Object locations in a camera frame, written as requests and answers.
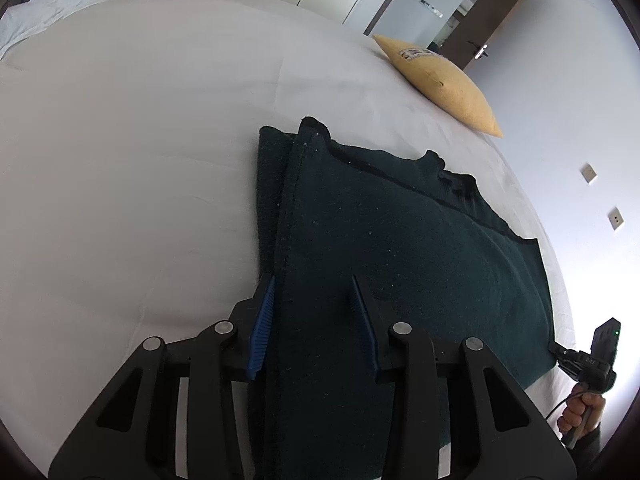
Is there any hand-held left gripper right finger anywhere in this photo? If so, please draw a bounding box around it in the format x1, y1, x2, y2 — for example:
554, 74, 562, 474
350, 274, 578, 480

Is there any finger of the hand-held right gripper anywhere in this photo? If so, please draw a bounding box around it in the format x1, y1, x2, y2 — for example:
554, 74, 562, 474
549, 342, 578, 373

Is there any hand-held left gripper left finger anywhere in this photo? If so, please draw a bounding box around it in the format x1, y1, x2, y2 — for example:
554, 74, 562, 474
48, 275, 277, 480

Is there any dark green sweater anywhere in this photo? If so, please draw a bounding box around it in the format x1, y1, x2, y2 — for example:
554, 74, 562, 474
255, 116, 556, 480

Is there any person's right forearm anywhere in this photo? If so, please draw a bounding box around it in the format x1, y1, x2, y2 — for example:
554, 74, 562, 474
572, 425, 604, 467

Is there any person's right hand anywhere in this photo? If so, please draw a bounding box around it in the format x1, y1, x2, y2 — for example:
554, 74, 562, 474
556, 391, 607, 437

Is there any yellow cushion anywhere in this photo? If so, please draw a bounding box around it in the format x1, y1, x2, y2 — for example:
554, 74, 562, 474
372, 34, 503, 138

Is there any dark brown door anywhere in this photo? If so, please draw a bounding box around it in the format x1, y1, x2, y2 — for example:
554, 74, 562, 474
440, 0, 541, 70

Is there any white pillow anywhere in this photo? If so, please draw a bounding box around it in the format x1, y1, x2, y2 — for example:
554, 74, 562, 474
0, 0, 128, 61

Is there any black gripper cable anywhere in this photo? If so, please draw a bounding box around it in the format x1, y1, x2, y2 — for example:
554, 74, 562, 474
545, 394, 572, 418

